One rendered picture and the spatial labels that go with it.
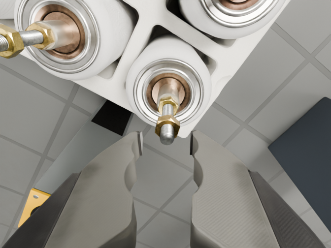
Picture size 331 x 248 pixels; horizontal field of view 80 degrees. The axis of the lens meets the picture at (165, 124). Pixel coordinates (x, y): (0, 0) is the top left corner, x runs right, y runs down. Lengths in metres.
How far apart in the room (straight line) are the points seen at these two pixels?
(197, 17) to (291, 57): 0.35
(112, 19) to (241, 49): 0.16
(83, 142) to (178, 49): 0.19
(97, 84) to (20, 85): 0.32
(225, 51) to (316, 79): 0.33
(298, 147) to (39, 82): 0.63
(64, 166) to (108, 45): 0.15
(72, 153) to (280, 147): 0.48
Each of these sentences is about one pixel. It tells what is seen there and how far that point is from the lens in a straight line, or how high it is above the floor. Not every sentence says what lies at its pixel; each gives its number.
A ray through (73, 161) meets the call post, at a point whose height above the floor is 0.26.
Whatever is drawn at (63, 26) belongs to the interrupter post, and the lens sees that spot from 0.22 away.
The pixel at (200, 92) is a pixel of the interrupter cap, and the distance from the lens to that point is 0.21.
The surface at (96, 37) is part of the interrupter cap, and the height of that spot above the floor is 0.25.
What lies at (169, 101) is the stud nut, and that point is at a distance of 0.18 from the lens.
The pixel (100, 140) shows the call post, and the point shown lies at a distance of 0.33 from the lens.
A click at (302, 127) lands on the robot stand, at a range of 0.58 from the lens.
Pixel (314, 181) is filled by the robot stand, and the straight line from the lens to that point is 0.50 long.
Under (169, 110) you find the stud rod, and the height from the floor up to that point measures 0.30.
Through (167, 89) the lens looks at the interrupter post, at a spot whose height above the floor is 0.27.
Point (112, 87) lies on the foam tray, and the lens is 0.30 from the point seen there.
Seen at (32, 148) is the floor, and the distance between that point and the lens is 0.68.
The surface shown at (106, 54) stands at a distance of 0.22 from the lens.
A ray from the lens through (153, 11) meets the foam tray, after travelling 0.28.
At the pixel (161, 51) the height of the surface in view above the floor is 0.25.
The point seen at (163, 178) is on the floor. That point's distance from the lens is 0.63.
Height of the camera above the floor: 0.45
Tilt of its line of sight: 62 degrees down
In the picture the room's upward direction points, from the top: 177 degrees counter-clockwise
